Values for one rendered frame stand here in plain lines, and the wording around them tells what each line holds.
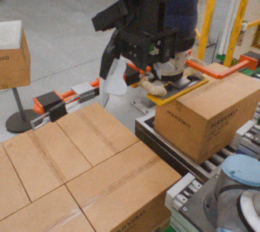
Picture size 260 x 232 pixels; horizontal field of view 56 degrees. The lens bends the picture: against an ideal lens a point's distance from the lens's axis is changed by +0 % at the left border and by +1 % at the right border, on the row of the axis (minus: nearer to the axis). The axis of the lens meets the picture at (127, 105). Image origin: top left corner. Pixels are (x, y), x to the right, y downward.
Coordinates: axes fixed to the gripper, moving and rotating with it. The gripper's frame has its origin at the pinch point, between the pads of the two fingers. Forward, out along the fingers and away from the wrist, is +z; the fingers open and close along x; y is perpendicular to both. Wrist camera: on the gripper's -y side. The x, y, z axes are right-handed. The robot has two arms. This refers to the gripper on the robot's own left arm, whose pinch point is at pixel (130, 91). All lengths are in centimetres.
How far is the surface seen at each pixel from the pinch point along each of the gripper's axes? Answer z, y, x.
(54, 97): 22.4, -40.1, -0.6
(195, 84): 36, -24, 64
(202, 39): 50, -74, 146
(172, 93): 35, -26, 49
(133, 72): 23, -36, 34
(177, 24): 5, -30, 51
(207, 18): 32, -74, 146
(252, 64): 25, -8, 82
